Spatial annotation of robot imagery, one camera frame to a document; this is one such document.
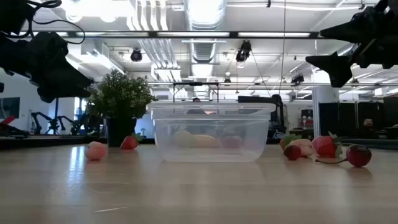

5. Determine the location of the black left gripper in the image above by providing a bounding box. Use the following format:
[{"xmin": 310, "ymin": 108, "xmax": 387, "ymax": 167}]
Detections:
[{"xmin": 0, "ymin": 30, "xmax": 95, "ymax": 104}]

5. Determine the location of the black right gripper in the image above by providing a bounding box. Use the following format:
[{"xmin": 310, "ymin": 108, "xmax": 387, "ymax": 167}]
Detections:
[{"xmin": 305, "ymin": 7, "xmax": 398, "ymax": 88}]

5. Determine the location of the pink toy peach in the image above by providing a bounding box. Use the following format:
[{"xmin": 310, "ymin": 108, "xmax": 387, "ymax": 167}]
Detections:
[
  {"xmin": 287, "ymin": 138, "xmax": 315, "ymax": 157},
  {"xmin": 84, "ymin": 141, "xmax": 108, "ymax": 162}
]

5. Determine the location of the large red toy strawberry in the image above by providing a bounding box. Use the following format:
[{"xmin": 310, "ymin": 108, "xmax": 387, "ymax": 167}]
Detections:
[{"xmin": 311, "ymin": 132, "xmax": 344, "ymax": 159}]

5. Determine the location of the red toy cherry green stem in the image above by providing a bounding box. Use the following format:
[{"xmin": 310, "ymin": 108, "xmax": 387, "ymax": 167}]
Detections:
[{"xmin": 315, "ymin": 144, "xmax": 373, "ymax": 168}]

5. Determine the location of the dark red toy cherry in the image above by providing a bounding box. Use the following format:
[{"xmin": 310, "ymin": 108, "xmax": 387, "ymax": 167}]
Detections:
[{"xmin": 283, "ymin": 144, "xmax": 302, "ymax": 161}]

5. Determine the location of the yellow toy lemon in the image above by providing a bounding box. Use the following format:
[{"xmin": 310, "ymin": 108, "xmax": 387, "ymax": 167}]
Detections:
[{"xmin": 173, "ymin": 129, "xmax": 196, "ymax": 149}]

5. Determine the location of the yellow toy banana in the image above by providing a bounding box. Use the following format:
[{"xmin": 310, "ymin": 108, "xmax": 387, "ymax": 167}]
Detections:
[{"xmin": 193, "ymin": 134, "xmax": 221, "ymax": 149}]

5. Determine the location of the clear plastic tupperware container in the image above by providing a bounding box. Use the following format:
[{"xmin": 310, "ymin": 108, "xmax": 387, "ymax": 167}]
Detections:
[{"xmin": 147, "ymin": 101, "xmax": 277, "ymax": 163}]

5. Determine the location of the black background stand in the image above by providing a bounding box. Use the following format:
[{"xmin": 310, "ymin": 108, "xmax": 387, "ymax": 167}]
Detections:
[{"xmin": 54, "ymin": 98, "xmax": 60, "ymax": 135}]

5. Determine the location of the green artificial plant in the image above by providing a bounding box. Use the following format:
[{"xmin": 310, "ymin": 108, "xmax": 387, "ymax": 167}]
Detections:
[{"xmin": 85, "ymin": 68, "xmax": 158, "ymax": 121}]

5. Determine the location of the black ceiling spot lamp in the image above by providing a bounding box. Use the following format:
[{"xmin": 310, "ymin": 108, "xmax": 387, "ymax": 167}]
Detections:
[
  {"xmin": 290, "ymin": 73, "xmax": 305, "ymax": 85},
  {"xmin": 235, "ymin": 39, "xmax": 252, "ymax": 63},
  {"xmin": 129, "ymin": 48, "xmax": 143, "ymax": 62}
]

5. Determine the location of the red background object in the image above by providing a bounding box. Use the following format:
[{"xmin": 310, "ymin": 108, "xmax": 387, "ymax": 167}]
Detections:
[{"xmin": 0, "ymin": 114, "xmax": 16, "ymax": 127}]

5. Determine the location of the black room partition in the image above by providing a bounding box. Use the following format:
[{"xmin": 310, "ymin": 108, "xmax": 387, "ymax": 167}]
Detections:
[{"xmin": 318, "ymin": 101, "xmax": 385, "ymax": 138}]

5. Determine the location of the black plant pot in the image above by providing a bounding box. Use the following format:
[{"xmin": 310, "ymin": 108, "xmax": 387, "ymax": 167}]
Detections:
[{"xmin": 104, "ymin": 116, "xmax": 137, "ymax": 147}]

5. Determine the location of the person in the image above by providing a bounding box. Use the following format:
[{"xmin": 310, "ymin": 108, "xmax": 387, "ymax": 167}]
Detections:
[
  {"xmin": 360, "ymin": 117, "xmax": 379, "ymax": 139},
  {"xmin": 185, "ymin": 97, "xmax": 208, "ymax": 115}
]

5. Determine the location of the black background machine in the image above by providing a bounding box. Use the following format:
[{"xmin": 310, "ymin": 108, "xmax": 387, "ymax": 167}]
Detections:
[{"xmin": 238, "ymin": 94, "xmax": 287, "ymax": 134}]

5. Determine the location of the red toy fruit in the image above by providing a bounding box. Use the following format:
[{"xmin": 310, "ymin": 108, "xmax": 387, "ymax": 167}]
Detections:
[{"xmin": 221, "ymin": 134, "xmax": 243, "ymax": 149}]

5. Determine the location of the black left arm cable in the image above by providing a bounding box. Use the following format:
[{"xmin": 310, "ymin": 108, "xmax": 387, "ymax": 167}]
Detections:
[{"xmin": 26, "ymin": 0, "xmax": 86, "ymax": 45}]

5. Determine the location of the dark wall screen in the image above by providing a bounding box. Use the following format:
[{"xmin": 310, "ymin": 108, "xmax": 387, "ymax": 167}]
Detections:
[{"xmin": 0, "ymin": 96, "xmax": 21, "ymax": 119}]

